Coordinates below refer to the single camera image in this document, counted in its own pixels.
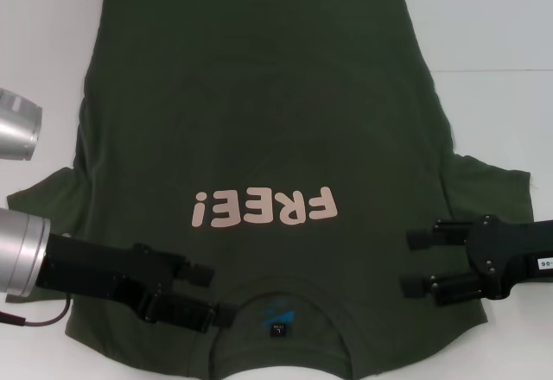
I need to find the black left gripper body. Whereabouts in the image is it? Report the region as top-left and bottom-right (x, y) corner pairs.
(35, 231), (191, 325)

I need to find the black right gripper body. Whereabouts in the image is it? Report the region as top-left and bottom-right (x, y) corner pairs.
(464, 214), (553, 301)

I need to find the dark green FREE t-shirt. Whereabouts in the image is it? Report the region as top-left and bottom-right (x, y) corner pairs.
(6, 0), (546, 380)

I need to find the dark left arm cable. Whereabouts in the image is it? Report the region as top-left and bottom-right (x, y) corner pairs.
(0, 298), (73, 328)

